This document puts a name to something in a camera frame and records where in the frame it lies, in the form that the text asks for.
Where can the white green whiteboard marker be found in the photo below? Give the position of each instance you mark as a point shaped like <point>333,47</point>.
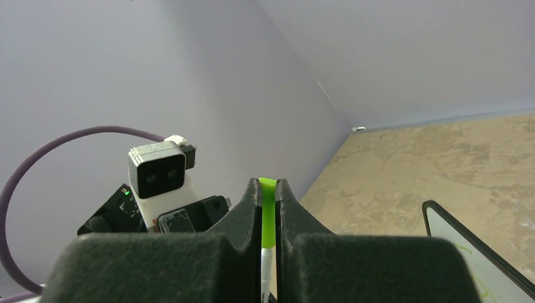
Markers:
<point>265,277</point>

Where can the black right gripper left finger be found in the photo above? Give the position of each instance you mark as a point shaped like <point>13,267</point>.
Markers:
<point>221,264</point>

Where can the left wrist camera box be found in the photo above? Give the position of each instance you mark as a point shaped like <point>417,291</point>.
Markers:
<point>159,180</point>

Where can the black-framed whiteboard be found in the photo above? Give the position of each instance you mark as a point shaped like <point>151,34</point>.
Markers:
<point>495,279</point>

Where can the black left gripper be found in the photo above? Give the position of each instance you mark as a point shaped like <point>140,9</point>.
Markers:
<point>120,214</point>

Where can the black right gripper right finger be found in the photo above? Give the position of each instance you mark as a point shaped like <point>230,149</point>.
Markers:
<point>316,265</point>

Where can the green marker cap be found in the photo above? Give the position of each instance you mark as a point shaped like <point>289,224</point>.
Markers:
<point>268,186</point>

